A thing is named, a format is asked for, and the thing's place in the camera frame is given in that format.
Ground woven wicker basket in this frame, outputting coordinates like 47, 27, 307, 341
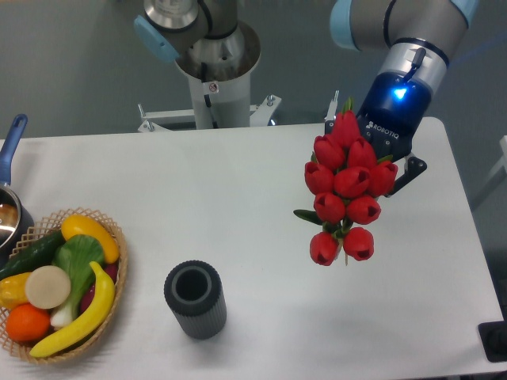
1, 207, 128, 365

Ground black device at table edge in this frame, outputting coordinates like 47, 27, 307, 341
478, 321, 507, 363

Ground green bok choy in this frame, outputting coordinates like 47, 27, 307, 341
51, 234, 105, 330

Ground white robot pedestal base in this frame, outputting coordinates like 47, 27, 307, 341
135, 17, 282, 129

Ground dark red vegetable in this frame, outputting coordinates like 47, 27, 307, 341
79, 262, 119, 314

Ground green cucumber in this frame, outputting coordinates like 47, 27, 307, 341
1, 230, 65, 279

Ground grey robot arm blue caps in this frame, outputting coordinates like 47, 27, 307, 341
134, 1, 478, 190

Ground yellow bell pepper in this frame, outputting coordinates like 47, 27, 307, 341
1, 272, 31, 310

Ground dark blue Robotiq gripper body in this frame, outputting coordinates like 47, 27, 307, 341
356, 72, 432, 162

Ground red tulip bouquet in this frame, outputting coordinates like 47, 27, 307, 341
294, 98, 398, 266

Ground orange fruit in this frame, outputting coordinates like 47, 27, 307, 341
6, 303, 50, 343

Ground white frame at right edge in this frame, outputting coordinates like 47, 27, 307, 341
469, 135, 507, 211

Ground beige round slice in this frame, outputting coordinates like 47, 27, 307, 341
25, 265, 71, 310

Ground blue handled saucepan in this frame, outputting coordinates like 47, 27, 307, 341
1, 114, 34, 268

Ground dark grey ribbed vase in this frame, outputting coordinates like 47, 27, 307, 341
163, 260, 227, 340

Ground yellow banana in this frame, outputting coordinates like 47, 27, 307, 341
29, 261, 115, 359

